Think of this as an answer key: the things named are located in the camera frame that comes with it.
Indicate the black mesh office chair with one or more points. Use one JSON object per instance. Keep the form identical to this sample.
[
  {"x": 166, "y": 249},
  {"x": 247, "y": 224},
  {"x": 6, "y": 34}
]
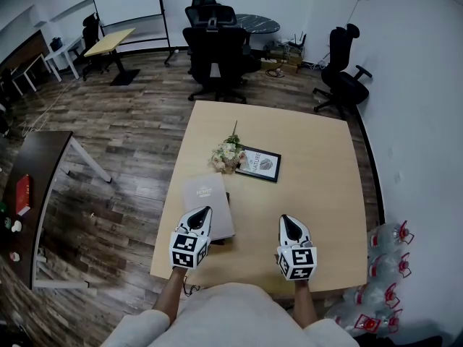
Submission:
[{"x": 217, "y": 56}]

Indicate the light wooden table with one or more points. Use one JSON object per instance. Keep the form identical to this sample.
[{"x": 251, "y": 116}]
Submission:
[{"x": 307, "y": 201}]

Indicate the person's left forearm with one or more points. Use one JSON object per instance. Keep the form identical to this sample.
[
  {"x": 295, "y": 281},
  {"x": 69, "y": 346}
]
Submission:
[{"x": 171, "y": 291}]

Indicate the dark brown table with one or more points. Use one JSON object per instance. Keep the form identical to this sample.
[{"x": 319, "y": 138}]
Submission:
[{"x": 36, "y": 157}]

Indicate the maroon book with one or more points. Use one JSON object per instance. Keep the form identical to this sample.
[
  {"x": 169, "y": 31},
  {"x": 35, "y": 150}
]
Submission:
[{"x": 217, "y": 241}]

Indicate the small white cup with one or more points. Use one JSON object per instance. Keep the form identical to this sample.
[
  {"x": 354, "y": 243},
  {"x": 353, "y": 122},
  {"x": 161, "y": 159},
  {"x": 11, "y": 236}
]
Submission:
[{"x": 16, "y": 226}]

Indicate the cardboard box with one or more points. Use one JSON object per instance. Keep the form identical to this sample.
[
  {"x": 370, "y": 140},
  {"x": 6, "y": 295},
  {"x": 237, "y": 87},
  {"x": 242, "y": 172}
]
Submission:
[{"x": 285, "y": 61}]

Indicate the whiteboard on black stand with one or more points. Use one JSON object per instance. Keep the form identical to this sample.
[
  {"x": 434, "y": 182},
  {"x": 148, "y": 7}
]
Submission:
[{"x": 123, "y": 2}]

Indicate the black picture frame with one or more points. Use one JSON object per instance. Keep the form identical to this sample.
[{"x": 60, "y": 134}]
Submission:
[{"x": 260, "y": 163}]

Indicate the red book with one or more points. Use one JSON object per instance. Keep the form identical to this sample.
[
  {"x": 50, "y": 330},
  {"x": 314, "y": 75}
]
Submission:
[{"x": 23, "y": 193}]

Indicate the round dark marble table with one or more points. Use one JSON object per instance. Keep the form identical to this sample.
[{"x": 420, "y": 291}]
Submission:
[{"x": 260, "y": 24}]

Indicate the person's beige shirt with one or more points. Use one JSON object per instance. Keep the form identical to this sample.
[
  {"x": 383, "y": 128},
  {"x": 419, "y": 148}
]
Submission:
[{"x": 231, "y": 320}]

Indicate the white-legged brown table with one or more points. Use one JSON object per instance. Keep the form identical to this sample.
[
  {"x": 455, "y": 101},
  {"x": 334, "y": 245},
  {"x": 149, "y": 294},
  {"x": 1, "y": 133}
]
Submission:
[{"x": 27, "y": 67}]

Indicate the pale flower bouquet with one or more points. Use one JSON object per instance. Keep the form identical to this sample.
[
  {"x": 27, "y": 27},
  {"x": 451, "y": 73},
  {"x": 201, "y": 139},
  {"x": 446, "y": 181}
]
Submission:
[{"x": 226, "y": 155}]

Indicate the person's right forearm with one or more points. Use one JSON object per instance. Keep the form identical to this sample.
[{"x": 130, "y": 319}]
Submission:
[{"x": 304, "y": 302}]

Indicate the black router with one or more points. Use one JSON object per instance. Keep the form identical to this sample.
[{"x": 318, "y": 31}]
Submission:
[{"x": 298, "y": 41}]

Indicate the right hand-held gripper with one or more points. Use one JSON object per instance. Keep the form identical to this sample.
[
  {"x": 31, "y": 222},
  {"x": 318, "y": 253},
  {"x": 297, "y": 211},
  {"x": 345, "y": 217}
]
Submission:
[{"x": 298, "y": 264}]

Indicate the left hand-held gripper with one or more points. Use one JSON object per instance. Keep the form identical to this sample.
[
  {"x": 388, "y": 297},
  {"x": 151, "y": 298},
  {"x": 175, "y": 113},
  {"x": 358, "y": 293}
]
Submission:
[{"x": 188, "y": 251}]

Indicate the white table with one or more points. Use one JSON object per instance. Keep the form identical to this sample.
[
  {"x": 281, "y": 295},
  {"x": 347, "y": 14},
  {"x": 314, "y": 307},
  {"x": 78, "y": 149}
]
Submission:
[{"x": 63, "y": 52}]

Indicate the small pink figurine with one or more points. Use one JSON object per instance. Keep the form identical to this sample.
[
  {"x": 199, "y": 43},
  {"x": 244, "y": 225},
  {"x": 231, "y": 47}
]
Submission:
[{"x": 14, "y": 257}]

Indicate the black pot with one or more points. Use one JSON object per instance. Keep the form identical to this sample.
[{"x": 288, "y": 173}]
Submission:
[{"x": 55, "y": 44}]

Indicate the grey book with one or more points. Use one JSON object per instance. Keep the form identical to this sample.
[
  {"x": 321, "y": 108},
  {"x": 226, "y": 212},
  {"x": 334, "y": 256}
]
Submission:
[{"x": 210, "y": 197}]

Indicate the yellow pedestal table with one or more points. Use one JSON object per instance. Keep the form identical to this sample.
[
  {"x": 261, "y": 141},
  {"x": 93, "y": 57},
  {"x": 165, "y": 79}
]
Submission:
[{"x": 108, "y": 42}]

